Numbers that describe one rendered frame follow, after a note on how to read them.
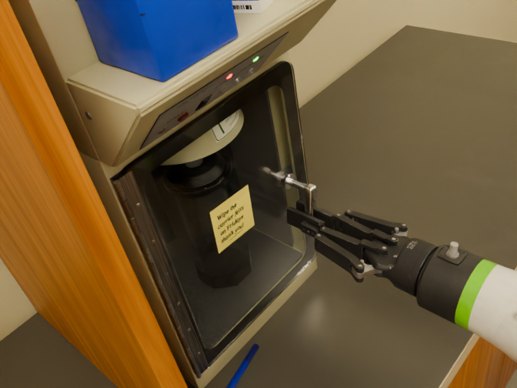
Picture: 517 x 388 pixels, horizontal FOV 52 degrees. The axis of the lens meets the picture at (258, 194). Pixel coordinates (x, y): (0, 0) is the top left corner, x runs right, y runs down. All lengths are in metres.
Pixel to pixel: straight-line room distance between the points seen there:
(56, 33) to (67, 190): 0.15
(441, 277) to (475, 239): 0.40
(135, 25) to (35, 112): 0.11
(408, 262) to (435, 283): 0.05
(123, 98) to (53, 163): 0.08
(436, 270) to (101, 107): 0.45
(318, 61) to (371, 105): 0.22
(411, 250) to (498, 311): 0.13
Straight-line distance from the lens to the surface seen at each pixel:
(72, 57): 0.55
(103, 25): 0.51
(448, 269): 0.71
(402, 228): 0.81
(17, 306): 1.18
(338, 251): 0.76
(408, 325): 0.96
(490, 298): 0.69
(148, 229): 0.65
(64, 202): 0.48
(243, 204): 0.76
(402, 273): 0.73
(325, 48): 1.61
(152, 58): 0.47
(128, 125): 0.48
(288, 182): 0.82
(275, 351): 0.94
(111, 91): 0.49
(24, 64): 0.43
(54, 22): 0.54
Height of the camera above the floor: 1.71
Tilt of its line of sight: 39 degrees down
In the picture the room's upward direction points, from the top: 12 degrees counter-clockwise
